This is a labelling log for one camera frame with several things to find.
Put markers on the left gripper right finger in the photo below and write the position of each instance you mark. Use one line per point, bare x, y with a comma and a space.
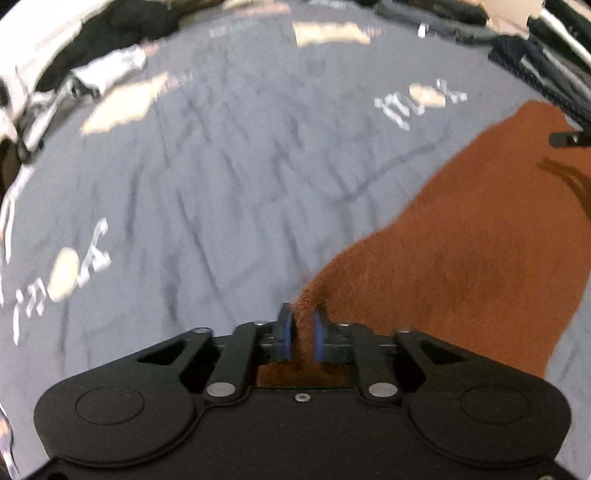
362, 352

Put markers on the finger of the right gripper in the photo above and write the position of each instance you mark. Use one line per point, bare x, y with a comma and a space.
570, 139

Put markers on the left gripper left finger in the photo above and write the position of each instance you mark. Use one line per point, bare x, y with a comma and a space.
241, 354

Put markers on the rust brown fuzzy garment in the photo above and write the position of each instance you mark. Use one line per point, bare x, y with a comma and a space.
492, 255

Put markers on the stacked folded grey clothes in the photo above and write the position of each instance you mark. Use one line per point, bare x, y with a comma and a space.
476, 22

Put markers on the black clothes pile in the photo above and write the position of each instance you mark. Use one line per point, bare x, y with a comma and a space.
120, 25

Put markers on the navy dotted folded garment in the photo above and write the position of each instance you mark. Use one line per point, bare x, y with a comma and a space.
546, 73

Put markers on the grey patterned quilt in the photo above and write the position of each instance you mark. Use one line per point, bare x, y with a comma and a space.
210, 186

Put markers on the white grey garment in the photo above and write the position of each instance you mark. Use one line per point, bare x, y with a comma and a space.
26, 116

